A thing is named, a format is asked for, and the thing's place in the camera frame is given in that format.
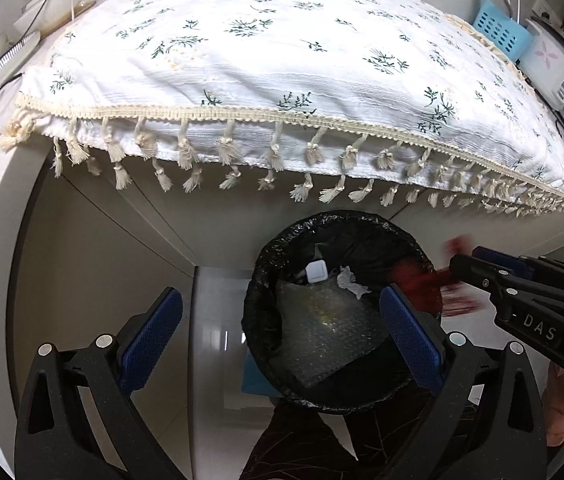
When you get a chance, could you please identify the red mesh net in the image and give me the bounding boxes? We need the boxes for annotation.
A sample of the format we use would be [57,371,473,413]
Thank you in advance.
[390,260,480,318]

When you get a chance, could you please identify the clear bubble wrap sheet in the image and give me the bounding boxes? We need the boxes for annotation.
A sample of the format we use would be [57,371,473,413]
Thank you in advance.
[276,278,387,388]

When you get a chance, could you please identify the white tissue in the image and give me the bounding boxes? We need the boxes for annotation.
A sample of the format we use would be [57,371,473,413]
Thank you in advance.
[336,266,370,300]

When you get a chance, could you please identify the white green pill bottle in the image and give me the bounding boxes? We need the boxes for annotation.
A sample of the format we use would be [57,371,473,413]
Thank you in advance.
[305,260,330,284]

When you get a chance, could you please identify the black bagged trash bin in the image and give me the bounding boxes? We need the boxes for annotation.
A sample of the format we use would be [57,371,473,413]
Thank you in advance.
[242,210,434,414]

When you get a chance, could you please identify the person's right hand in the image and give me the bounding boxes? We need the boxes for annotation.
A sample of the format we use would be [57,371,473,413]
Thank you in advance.
[542,363,564,448]

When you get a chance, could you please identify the white rice cooker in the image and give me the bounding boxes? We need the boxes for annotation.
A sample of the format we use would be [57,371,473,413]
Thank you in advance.
[518,15,564,112]

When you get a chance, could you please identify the blue utensil holder basket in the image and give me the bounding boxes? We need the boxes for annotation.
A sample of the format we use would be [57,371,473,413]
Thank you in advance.
[473,0,532,63]

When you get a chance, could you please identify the white floral tablecloth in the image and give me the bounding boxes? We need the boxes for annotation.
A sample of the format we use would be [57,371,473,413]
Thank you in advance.
[0,0,564,217]

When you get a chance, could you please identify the white wall socket right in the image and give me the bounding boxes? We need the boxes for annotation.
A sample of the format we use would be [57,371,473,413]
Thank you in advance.
[532,0,553,21]

